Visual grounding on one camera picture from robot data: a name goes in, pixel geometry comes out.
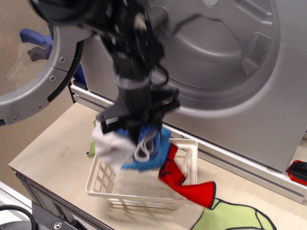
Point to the grey toy washing machine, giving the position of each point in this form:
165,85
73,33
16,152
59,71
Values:
241,70

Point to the green felt shirt cutout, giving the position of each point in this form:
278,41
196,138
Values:
229,216

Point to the white plastic laundry basket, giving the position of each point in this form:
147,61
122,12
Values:
143,189

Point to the red cloth with dark trim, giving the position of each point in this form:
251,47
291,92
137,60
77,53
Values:
201,194

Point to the aluminium profile rail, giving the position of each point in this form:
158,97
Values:
227,163

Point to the red and black tool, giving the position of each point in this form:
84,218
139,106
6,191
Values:
297,172

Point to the green cloth behind basket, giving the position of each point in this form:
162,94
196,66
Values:
91,151

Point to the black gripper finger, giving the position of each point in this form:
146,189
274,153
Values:
133,128
156,119

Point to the grey round machine door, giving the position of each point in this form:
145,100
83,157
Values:
28,87

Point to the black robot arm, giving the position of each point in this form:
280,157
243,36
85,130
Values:
126,31

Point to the black metal bracket with bolt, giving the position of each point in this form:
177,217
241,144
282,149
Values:
48,221

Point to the blue and grey cloth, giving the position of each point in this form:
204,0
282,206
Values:
116,149

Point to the blue plastic object behind door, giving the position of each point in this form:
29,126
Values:
43,44

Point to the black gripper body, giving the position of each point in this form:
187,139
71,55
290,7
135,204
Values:
136,100

